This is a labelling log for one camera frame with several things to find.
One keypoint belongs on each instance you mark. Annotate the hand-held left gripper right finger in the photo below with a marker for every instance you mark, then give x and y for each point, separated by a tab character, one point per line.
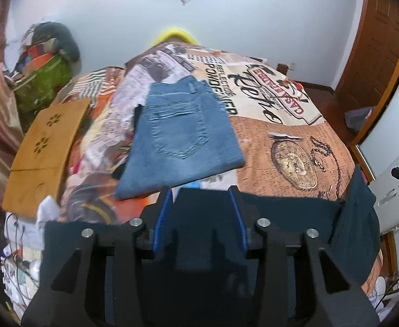
239	221

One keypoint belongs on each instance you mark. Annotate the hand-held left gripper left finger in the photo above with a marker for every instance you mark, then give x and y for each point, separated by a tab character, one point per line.
162	221

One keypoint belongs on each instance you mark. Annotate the dark teal pants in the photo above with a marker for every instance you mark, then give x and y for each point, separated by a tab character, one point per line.
202	211

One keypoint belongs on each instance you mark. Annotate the white suitcase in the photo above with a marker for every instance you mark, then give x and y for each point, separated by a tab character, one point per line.
397	194

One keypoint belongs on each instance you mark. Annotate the wood-framed white panel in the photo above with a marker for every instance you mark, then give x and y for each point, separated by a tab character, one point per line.
387	126

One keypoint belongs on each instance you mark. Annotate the grey cloth on floor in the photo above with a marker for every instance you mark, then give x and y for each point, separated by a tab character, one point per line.
359	119

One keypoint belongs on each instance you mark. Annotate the folded blue jeans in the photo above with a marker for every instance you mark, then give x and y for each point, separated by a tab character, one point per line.
179	136

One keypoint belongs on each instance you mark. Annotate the printed newspaper-style blanket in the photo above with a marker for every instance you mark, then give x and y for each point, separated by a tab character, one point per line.
288	126

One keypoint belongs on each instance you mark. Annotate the white crumpled tissue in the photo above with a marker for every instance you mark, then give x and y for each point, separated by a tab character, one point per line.
49	209

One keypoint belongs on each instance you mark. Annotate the brown wooden door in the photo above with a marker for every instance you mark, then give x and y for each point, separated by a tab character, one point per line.
376	47

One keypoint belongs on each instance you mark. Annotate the brown board with flower cutouts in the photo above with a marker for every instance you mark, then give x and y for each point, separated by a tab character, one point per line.
46	150

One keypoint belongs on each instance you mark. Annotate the green patterned bag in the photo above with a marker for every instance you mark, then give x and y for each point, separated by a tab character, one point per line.
42	81

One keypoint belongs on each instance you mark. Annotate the yellow round object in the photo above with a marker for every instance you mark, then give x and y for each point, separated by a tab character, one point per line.
175	35

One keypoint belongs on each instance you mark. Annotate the orange box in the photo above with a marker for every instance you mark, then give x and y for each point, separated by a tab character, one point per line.
39	58

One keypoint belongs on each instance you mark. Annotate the grey stuffed cushion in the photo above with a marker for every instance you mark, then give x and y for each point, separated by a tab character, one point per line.
61	39

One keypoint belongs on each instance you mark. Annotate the wooden bed post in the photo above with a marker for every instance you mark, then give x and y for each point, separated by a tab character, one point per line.
282	68

